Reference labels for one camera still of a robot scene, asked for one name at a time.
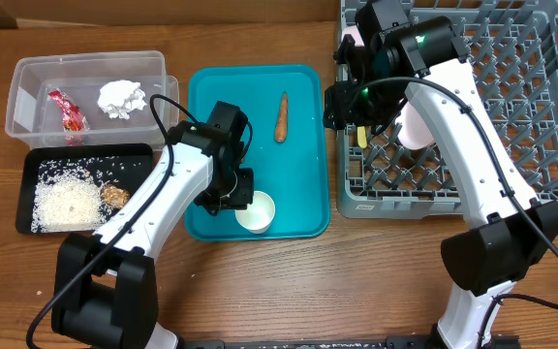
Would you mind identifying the yellow plastic spoon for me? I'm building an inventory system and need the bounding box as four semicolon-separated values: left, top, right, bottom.
356;126;368;148

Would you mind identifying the white cup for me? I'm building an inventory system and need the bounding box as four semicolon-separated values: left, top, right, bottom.
234;191;276;234

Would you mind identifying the large white plate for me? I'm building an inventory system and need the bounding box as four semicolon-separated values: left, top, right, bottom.
395;102;436;150

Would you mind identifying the brown carrot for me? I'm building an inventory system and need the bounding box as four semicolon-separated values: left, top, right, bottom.
274;92;289;143

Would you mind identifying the pink bowl with rice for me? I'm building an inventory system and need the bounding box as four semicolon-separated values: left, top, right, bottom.
340;25;364;48

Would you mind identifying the brown food scrap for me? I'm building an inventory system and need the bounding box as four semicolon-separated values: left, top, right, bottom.
101;184;131;209

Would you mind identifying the white napkin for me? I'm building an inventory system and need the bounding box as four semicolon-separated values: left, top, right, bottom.
97;79;147;120

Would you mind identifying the red snack wrapper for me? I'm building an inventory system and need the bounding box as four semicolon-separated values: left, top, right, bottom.
48;89;90;134

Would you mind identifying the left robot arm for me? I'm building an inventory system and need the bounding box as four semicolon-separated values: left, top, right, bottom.
46;102;254;348

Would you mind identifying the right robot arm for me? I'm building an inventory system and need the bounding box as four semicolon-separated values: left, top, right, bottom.
324;1;558;348

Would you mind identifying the grey dishwasher rack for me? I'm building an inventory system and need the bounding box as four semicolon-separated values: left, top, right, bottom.
336;0;558;219

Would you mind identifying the teal serving tray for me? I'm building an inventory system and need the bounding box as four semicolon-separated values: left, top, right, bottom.
184;64;330;241

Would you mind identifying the spilled rice pile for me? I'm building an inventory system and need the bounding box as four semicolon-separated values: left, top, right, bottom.
30;157;121;234

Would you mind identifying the clear plastic bin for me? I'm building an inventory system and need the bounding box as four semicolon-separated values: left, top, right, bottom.
5;50;179;150

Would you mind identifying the black tray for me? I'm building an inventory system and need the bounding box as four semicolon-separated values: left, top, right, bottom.
15;143;153;235

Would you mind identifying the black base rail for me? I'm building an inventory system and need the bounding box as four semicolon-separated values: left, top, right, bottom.
171;333;522;349

